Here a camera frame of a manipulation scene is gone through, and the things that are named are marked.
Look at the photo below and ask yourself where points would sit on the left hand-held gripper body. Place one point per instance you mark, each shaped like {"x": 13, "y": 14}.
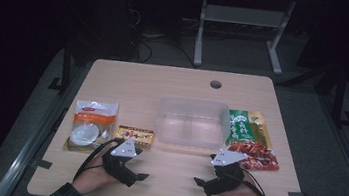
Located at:
{"x": 120, "y": 168}

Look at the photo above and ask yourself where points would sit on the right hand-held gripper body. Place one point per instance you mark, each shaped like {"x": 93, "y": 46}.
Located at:
{"x": 228, "y": 180}

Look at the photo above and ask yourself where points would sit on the small yellow box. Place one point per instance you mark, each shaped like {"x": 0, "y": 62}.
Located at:
{"x": 134, "y": 136}

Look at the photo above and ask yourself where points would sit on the clear plastic container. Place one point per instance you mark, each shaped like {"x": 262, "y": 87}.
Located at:
{"x": 192, "y": 123}

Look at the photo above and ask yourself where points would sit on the green and red snack bag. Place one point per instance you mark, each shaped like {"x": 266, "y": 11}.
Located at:
{"x": 249, "y": 130}

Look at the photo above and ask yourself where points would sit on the person's left hand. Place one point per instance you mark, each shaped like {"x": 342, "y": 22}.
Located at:
{"x": 94, "y": 177}

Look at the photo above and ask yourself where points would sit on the orange and white food bag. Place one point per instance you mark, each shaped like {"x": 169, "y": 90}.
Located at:
{"x": 92, "y": 121}

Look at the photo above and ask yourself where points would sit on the black metal stand post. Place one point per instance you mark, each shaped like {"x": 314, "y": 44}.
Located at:
{"x": 66, "y": 68}
{"x": 340, "y": 95}

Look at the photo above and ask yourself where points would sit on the white metal stand frame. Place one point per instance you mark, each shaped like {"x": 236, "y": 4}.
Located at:
{"x": 243, "y": 15}

